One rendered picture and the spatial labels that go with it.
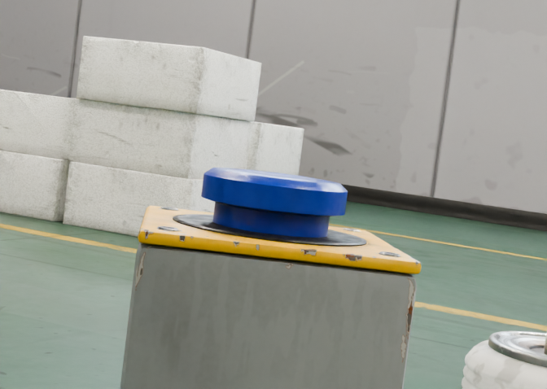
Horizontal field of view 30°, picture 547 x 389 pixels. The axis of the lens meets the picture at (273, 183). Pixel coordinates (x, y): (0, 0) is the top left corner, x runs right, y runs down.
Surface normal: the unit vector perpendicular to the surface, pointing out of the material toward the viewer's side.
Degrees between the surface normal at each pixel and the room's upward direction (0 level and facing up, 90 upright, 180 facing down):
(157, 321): 90
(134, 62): 90
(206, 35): 90
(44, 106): 90
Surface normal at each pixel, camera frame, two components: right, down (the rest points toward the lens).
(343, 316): 0.10, 0.07
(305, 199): 0.41, 0.10
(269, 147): 0.92, 0.14
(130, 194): -0.34, 0.00
